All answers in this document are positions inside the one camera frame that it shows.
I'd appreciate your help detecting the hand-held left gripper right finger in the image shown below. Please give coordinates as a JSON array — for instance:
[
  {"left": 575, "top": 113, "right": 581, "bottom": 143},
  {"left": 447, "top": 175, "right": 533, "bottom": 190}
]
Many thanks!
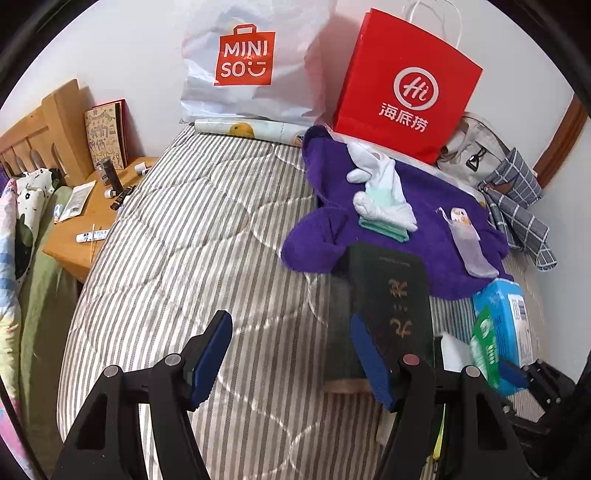
[{"left": 349, "top": 314, "right": 528, "bottom": 480}]

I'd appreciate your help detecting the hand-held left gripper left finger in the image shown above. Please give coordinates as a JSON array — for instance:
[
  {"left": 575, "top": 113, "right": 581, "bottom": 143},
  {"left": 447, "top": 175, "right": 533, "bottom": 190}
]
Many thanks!
[{"left": 58, "top": 310, "right": 234, "bottom": 480}]

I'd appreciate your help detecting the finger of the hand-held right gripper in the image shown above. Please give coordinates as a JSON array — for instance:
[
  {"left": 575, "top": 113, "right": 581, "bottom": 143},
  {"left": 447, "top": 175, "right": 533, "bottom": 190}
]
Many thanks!
[{"left": 499, "top": 359, "right": 530, "bottom": 391}]

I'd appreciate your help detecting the dark green plastic packet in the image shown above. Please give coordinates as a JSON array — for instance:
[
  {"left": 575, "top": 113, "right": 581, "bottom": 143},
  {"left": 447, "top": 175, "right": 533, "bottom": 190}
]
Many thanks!
[{"left": 470, "top": 305, "right": 502, "bottom": 389}]

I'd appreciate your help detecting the dark rectangular tea box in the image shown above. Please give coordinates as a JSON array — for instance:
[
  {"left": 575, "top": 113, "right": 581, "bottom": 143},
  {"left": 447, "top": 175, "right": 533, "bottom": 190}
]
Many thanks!
[{"left": 323, "top": 242, "right": 435, "bottom": 394}]

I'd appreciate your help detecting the blue tissue pack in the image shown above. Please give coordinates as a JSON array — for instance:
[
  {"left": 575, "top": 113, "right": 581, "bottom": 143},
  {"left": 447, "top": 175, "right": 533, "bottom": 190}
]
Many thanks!
[{"left": 472, "top": 279, "right": 539, "bottom": 367}]

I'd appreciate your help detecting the purple mesh sachet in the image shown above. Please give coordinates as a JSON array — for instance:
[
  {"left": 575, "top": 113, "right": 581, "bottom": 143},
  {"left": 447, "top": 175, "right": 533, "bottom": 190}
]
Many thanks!
[{"left": 436, "top": 208, "right": 498, "bottom": 279}]

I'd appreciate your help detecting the white sock mint cuff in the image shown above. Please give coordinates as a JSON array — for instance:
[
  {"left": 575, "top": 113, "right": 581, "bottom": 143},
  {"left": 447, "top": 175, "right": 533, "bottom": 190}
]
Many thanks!
[
  {"left": 353, "top": 191, "right": 419, "bottom": 242},
  {"left": 346, "top": 141, "right": 407, "bottom": 208}
]

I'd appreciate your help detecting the striped bed mattress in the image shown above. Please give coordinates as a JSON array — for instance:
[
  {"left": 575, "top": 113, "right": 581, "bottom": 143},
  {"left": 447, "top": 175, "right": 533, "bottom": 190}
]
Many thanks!
[{"left": 58, "top": 124, "right": 550, "bottom": 480}]

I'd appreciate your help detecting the purple towel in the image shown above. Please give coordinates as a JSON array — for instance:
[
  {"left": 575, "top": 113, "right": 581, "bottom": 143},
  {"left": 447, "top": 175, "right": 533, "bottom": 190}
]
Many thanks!
[{"left": 280, "top": 126, "right": 511, "bottom": 301}]

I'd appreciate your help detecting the wooden nightstand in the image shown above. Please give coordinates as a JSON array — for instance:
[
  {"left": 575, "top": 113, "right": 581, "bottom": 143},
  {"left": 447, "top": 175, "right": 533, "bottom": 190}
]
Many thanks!
[{"left": 42, "top": 157, "right": 160, "bottom": 283}]

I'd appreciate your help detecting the green bedsheet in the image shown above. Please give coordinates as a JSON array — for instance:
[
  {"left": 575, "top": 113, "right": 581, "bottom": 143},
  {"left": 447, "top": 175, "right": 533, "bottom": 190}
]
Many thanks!
[{"left": 18, "top": 187, "right": 79, "bottom": 407}]

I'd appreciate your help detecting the grey checked cloth bag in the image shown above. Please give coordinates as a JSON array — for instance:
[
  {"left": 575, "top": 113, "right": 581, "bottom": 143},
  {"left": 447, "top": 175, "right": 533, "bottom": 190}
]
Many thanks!
[{"left": 478, "top": 148, "right": 557, "bottom": 274}]

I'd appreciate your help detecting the white flat packet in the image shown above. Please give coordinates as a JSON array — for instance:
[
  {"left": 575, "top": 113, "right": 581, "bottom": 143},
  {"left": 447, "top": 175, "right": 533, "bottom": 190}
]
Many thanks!
[{"left": 60, "top": 181, "right": 97, "bottom": 220}]

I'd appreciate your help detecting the black bottle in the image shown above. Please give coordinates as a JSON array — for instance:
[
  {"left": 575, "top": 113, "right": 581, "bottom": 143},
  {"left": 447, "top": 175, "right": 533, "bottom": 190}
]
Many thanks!
[{"left": 100, "top": 157, "right": 125, "bottom": 195}]

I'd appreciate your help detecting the beige backpack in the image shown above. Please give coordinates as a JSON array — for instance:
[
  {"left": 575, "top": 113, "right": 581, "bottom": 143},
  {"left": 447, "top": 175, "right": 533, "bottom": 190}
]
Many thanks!
[{"left": 436, "top": 112, "right": 514, "bottom": 188}]

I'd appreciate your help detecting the rolled duck print paper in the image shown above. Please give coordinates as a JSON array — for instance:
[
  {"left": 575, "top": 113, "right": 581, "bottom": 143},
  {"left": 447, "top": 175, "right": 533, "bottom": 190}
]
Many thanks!
[{"left": 194, "top": 117, "right": 308, "bottom": 148}]

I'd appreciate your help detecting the floral pillow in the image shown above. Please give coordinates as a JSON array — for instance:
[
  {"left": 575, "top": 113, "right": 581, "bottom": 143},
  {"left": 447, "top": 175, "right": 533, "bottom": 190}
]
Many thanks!
[{"left": 9, "top": 168, "right": 63, "bottom": 282}]

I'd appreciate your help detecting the patterned hardcover book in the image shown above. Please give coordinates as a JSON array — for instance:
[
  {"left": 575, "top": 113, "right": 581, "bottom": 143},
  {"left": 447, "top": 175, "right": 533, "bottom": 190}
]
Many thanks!
[{"left": 84, "top": 100, "right": 129, "bottom": 171}]

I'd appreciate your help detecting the red paper bag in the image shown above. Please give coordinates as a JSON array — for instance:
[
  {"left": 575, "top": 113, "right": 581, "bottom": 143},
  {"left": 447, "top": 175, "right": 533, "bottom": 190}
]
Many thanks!
[{"left": 332, "top": 0, "right": 484, "bottom": 165}]

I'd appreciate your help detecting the wooden headboard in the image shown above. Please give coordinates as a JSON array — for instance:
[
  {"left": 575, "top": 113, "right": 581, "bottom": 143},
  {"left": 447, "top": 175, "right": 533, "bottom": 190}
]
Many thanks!
[{"left": 0, "top": 78, "right": 96, "bottom": 186}]

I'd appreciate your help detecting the white plastic shopping bag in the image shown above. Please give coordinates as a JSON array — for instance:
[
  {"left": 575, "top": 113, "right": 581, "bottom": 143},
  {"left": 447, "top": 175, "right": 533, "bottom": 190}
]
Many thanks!
[{"left": 179, "top": 0, "right": 329, "bottom": 128}]

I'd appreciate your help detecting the brown wooden door frame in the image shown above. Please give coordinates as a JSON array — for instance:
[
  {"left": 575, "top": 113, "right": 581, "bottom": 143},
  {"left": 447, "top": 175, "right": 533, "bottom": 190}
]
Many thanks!
[{"left": 537, "top": 93, "right": 588, "bottom": 189}]

